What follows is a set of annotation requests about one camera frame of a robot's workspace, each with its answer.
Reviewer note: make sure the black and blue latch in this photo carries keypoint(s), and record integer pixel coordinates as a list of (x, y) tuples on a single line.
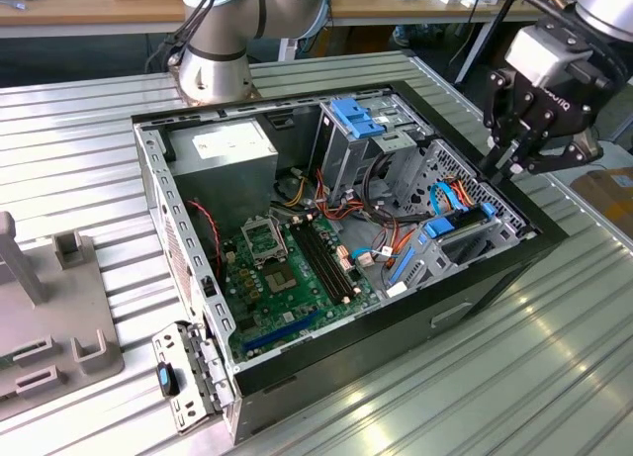
[(165, 379)]

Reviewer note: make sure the black RAM slot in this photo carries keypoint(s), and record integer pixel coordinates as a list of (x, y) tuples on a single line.
[(321, 264), (315, 264), (327, 264), (333, 264)]

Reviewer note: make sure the hard disk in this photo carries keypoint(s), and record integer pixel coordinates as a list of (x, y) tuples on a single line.
[(437, 227)]

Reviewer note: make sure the cardboard box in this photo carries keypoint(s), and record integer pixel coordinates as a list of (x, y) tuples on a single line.
[(608, 199)]

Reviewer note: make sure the grey power supply unit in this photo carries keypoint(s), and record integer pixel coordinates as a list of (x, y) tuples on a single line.
[(222, 179)]

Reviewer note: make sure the square brown base plate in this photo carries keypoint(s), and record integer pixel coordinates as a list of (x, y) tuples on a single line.
[(184, 96)]

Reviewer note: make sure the grey metal disk bay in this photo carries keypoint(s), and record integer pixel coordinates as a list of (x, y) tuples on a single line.
[(435, 264)]

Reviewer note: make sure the grey optical drive cage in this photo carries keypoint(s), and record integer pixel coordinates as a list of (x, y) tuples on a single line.
[(341, 164)]

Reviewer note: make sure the black open PC case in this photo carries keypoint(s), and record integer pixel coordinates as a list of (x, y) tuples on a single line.
[(376, 347)]

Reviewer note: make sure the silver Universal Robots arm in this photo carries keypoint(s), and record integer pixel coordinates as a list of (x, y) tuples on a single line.
[(212, 35)]

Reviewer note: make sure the wooden desk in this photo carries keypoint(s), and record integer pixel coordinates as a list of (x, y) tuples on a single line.
[(99, 11)]

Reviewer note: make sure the black stand pole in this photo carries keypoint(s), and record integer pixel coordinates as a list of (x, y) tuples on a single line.
[(503, 8)]

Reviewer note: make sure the green RAM stick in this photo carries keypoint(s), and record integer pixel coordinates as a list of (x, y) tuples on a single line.
[(4, 362)]

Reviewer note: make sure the blue plastic drive latch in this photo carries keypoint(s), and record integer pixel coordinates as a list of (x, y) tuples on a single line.
[(353, 119)]

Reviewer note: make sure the white paper label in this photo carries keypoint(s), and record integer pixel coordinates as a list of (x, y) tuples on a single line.
[(395, 290)]

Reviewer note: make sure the blue expansion slot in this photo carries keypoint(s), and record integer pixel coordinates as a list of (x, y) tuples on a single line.
[(282, 330)]

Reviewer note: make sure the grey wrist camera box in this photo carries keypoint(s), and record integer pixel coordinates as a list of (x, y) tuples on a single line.
[(544, 53)]

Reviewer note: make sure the grey parts rack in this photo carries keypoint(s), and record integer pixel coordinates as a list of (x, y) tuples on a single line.
[(69, 288)]

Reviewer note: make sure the green motherboard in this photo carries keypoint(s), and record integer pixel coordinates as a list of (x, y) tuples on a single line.
[(292, 317)]

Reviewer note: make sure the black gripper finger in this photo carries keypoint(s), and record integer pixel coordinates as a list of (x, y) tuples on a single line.
[(502, 100), (581, 154)]

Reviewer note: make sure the silver slot bracket retainer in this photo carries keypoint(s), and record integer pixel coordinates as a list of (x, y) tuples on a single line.
[(190, 411)]

